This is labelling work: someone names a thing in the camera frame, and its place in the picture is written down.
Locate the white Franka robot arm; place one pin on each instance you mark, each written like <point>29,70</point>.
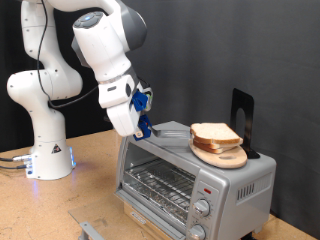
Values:
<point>46,133</point>

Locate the black metal bookend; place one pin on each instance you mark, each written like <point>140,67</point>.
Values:
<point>248,133</point>

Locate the silver oven knob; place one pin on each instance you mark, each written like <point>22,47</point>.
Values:
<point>201,207</point>
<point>197,232</point>

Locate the black backdrop curtain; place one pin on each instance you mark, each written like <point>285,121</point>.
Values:
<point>10,50</point>

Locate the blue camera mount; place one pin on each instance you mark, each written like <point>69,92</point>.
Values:
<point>139,101</point>

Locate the gray backdrop curtain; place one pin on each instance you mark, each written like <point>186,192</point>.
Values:
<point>266,50</point>

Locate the oval wooden plate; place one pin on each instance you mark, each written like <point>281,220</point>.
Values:
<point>206,156</point>

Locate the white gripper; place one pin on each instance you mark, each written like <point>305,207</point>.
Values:
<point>121,116</point>

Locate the silver toaster oven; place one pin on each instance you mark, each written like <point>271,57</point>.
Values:
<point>233,200</point>

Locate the white bread slice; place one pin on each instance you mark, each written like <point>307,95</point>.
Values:
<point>215,131</point>

